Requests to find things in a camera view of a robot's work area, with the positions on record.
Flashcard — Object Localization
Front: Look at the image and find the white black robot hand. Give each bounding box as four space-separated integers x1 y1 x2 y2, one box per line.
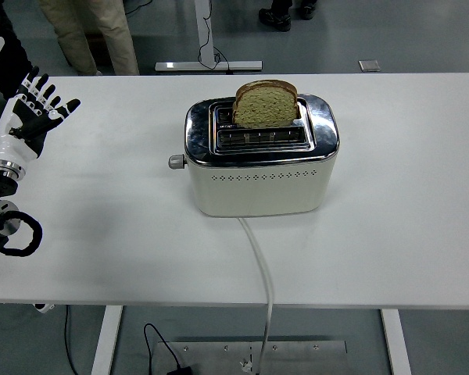
0 66 81 165

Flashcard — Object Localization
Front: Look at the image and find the cream and chrome toaster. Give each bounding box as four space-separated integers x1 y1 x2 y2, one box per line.
184 93 340 218

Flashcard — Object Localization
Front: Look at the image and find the person in dark clothing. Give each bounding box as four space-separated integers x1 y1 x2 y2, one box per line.
0 0 36 106

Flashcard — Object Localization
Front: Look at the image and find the person in beige trousers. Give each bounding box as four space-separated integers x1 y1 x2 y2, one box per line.
37 0 141 77

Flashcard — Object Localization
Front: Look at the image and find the white table leg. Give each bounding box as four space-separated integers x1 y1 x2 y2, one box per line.
380 309 413 375
90 305 124 375

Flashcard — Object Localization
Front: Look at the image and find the white table stand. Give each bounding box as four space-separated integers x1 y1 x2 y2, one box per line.
155 0 263 73

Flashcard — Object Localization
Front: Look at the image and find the brown bread slice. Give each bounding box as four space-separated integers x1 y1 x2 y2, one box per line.
231 80 299 129

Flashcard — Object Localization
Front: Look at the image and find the person in black trousers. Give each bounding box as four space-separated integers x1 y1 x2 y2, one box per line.
257 0 320 33

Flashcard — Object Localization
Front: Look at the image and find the grey metal plate with screws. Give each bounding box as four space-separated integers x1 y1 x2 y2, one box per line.
148 341 349 375

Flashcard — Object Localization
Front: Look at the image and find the thin black cable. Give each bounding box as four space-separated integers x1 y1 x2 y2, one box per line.
63 305 79 375

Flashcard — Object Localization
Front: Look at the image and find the black cable at stand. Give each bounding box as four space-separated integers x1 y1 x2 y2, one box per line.
197 0 235 75

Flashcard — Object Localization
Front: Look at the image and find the black cable with adapter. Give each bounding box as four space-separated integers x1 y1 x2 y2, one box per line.
142 323 193 375

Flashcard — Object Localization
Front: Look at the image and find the white toaster power cord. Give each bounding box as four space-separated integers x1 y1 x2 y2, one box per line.
237 216 275 375

